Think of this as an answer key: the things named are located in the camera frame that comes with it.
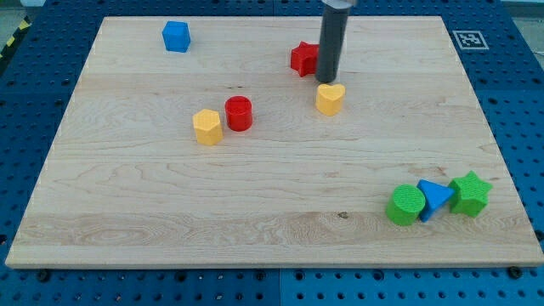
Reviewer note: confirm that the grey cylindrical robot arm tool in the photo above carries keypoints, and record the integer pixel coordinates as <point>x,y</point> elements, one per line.
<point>332,30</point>

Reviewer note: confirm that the red cylinder block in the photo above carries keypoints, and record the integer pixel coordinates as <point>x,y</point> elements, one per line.
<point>238,110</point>

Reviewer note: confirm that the yellow hexagon block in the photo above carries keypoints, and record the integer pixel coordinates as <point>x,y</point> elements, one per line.
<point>208,127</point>

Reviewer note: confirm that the yellow heart block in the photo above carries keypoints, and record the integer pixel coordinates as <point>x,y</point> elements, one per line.
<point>329,98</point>

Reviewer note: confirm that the light wooden board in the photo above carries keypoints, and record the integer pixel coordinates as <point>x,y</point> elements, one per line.
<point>127,186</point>

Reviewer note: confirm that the red star block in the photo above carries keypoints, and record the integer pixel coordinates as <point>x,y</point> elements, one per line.
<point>304,58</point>

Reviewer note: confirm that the green cylinder block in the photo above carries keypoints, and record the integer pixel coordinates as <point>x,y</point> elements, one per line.
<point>405,205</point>

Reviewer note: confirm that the blue cube block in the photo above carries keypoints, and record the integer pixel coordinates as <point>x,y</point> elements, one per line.
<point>176,36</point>

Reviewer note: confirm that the blue triangle block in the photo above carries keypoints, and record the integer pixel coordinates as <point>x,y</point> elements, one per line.
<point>436,195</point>

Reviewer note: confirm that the green star block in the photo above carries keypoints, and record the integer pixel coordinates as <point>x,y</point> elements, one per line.
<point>470,194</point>

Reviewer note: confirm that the white fiducial marker tag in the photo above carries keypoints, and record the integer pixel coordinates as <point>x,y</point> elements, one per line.
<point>470,40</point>

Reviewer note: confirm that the black bolt front left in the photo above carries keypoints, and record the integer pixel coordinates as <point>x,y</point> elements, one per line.
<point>43,275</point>

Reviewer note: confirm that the black bolt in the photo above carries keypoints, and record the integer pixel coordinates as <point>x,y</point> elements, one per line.
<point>515,272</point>
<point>43,275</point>

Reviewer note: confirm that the black bolt front right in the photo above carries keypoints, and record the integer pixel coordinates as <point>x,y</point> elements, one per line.
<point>515,272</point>

